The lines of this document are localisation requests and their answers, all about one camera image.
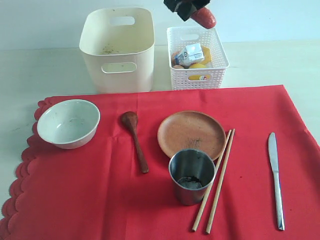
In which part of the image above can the dark wooden spoon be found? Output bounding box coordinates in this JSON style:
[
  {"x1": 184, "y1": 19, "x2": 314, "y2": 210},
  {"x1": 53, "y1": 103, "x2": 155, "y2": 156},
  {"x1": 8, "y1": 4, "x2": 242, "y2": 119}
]
[{"x1": 120, "y1": 111, "x2": 149, "y2": 174}]

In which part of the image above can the stainless steel cup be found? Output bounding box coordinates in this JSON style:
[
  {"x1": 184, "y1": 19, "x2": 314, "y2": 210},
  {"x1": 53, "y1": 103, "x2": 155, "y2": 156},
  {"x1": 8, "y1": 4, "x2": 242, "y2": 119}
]
[{"x1": 168, "y1": 148, "x2": 217, "y2": 206}]

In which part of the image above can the wooden chopstick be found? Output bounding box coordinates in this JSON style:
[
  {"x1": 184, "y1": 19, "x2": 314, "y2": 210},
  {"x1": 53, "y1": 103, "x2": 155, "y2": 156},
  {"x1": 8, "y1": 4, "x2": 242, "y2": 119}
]
[
  {"x1": 205, "y1": 128, "x2": 236, "y2": 234},
  {"x1": 192, "y1": 129, "x2": 233, "y2": 232}
]

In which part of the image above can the cream plastic bin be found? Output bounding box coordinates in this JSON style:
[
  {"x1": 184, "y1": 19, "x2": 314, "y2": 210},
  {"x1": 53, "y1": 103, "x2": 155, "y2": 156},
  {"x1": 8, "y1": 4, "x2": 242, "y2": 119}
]
[{"x1": 79, "y1": 7, "x2": 155, "y2": 93}]

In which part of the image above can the red scalloped tablecloth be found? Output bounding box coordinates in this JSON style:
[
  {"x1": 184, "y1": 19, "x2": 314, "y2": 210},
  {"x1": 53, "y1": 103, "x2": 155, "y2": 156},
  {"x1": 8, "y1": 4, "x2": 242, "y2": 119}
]
[{"x1": 0, "y1": 85, "x2": 320, "y2": 240}]

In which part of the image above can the fried breaded nugget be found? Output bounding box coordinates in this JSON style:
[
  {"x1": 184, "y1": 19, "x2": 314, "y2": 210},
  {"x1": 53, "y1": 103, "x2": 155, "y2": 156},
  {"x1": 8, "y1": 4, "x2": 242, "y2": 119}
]
[{"x1": 171, "y1": 51, "x2": 180, "y2": 61}]

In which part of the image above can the white ceramic bowl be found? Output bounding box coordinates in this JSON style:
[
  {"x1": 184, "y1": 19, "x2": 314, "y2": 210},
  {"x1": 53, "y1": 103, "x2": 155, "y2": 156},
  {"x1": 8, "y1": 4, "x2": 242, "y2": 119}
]
[{"x1": 36, "y1": 99, "x2": 101, "y2": 150}]

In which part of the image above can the yellow cheese wedge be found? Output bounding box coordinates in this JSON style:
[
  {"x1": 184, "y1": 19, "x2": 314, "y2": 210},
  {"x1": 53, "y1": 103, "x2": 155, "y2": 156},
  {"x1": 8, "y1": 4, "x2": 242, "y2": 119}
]
[{"x1": 201, "y1": 45, "x2": 212, "y2": 65}]

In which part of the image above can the small milk carton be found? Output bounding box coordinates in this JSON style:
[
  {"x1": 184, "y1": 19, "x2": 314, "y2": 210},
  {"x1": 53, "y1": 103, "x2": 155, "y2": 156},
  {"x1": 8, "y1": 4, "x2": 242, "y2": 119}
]
[{"x1": 173, "y1": 43, "x2": 205, "y2": 68}]

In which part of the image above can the brown wooden plate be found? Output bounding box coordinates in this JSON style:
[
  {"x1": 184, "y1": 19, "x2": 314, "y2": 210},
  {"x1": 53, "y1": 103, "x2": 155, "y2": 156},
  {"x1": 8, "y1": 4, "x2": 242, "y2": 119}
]
[{"x1": 157, "y1": 110, "x2": 226, "y2": 160}]

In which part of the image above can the yellow lemon with sticker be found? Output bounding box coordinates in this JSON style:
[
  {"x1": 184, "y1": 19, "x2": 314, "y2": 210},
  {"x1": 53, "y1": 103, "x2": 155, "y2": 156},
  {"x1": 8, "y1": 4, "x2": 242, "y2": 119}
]
[{"x1": 188, "y1": 63, "x2": 208, "y2": 81}]

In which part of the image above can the wooden chopstick left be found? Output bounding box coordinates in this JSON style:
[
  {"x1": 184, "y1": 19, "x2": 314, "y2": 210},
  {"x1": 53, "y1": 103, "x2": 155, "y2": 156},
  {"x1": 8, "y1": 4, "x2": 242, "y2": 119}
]
[{"x1": 192, "y1": 129, "x2": 233, "y2": 232}]

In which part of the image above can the wooden chopstick right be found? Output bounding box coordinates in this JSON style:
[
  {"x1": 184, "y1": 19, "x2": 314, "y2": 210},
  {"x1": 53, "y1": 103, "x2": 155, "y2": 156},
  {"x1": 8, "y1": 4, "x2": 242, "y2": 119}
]
[{"x1": 205, "y1": 128, "x2": 236, "y2": 234}]

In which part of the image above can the red toy sausage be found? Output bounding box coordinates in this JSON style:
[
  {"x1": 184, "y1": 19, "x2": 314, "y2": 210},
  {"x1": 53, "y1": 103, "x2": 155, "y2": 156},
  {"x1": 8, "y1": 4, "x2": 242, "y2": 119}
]
[{"x1": 191, "y1": 7, "x2": 217, "y2": 29}]

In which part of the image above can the white perforated plastic basket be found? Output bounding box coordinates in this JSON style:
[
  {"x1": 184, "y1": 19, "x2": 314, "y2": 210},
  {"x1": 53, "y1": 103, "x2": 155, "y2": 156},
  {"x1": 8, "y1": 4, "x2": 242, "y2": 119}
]
[{"x1": 166, "y1": 26, "x2": 230, "y2": 90}]

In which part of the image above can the brown egg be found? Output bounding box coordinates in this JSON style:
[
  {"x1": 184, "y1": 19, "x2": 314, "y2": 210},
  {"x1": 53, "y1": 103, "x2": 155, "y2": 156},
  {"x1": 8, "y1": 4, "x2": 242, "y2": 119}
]
[{"x1": 173, "y1": 64, "x2": 184, "y2": 69}]

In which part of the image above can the stainless steel table knife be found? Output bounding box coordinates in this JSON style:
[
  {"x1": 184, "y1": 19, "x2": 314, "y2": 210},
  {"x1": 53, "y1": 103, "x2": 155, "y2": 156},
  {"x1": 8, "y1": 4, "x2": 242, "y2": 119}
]
[{"x1": 268, "y1": 132, "x2": 285, "y2": 231}]

